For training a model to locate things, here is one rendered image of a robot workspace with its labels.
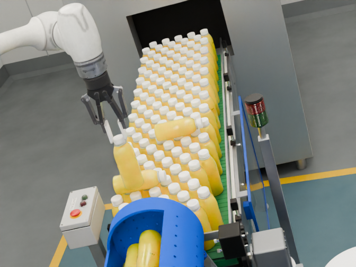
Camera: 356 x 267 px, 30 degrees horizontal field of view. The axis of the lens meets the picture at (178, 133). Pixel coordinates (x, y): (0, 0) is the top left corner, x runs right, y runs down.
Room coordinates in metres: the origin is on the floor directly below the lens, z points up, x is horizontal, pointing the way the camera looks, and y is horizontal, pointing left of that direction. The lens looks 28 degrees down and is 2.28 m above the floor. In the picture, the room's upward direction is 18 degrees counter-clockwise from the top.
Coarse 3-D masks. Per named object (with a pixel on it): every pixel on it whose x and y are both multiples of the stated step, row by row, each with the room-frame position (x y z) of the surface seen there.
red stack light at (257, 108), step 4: (248, 104) 1.95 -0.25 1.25; (252, 104) 1.94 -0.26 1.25; (256, 104) 1.94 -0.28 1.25; (260, 104) 1.94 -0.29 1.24; (264, 104) 1.96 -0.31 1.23; (248, 108) 1.95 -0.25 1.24; (252, 108) 1.94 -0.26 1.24; (256, 108) 1.94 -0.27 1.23; (260, 108) 1.94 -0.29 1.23; (264, 108) 1.95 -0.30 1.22; (248, 112) 1.95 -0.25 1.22; (252, 112) 1.94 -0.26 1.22; (256, 112) 1.94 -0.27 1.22; (260, 112) 1.94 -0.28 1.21
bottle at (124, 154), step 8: (120, 144) 1.83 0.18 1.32; (128, 144) 1.84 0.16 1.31; (120, 152) 1.82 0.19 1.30; (128, 152) 1.82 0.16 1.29; (120, 160) 1.81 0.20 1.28; (128, 160) 1.81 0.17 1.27; (136, 160) 1.83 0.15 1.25; (120, 168) 1.82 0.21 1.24; (128, 168) 1.81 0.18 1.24; (136, 168) 1.81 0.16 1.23; (128, 176) 1.81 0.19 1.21; (136, 176) 1.81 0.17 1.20; (128, 184) 1.81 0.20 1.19; (136, 184) 1.80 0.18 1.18
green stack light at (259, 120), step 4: (264, 112) 1.94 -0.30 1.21; (248, 116) 1.96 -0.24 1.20; (252, 116) 1.94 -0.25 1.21; (256, 116) 1.94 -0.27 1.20; (260, 116) 1.94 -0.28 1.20; (264, 116) 1.94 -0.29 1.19; (252, 120) 1.95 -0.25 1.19; (256, 120) 1.94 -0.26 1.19; (260, 120) 1.94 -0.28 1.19; (264, 120) 1.94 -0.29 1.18; (268, 120) 1.95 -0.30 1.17; (252, 124) 1.95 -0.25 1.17; (256, 124) 1.94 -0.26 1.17; (260, 124) 1.94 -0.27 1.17; (264, 124) 1.94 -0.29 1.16
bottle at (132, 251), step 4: (132, 244) 1.58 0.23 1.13; (136, 244) 1.57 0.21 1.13; (128, 248) 1.57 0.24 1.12; (132, 248) 1.56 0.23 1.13; (136, 248) 1.55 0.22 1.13; (128, 252) 1.55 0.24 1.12; (132, 252) 1.54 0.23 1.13; (136, 252) 1.54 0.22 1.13; (128, 256) 1.53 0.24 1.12; (132, 256) 1.52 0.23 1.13; (136, 256) 1.52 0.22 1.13; (128, 260) 1.51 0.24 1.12; (132, 260) 1.50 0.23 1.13; (124, 264) 1.52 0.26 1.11; (128, 264) 1.49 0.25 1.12; (132, 264) 1.49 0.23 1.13
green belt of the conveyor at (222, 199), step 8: (224, 72) 3.02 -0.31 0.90; (224, 136) 2.41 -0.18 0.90; (224, 144) 2.34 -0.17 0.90; (224, 152) 2.28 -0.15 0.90; (224, 160) 2.23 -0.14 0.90; (224, 168) 2.17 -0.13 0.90; (224, 176) 2.12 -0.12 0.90; (224, 184) 2.06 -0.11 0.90; (224, 192) 2.01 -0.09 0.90; (224, 200) 1.97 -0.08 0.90; (224, 208) 1.92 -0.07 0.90; (224, 216) 1.88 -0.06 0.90; (224, 224) 1.83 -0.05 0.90; (216, 248) 1.72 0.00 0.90; (216, 256) 1.69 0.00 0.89; (216, 264) 1.68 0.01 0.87; (224, 264) 1.68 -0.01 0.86; (232, 264) 1.68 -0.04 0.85
